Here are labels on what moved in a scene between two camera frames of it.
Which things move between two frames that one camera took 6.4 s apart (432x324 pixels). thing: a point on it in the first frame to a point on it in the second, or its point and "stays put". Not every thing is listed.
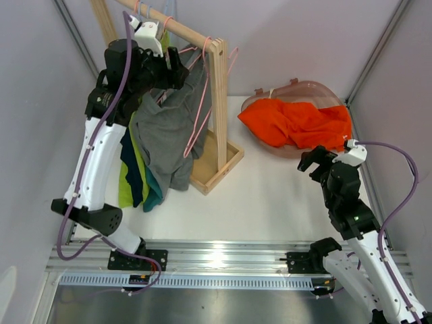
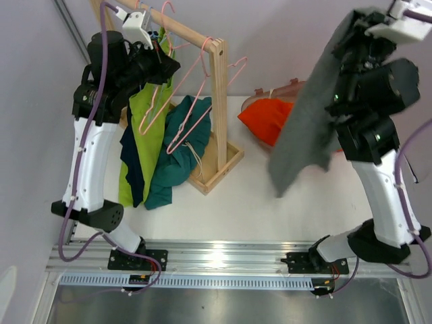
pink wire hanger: [136, 6] to [142, 126]
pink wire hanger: [204, 111] to [192, 106]
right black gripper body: [319, 172] to [356, 50]
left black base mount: [119, 260] stays put
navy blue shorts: [134, 176] stays put
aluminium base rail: [190, 256] stays put
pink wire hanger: [235, 49] to [239, 71]
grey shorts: [175, 125] to [312, 133]
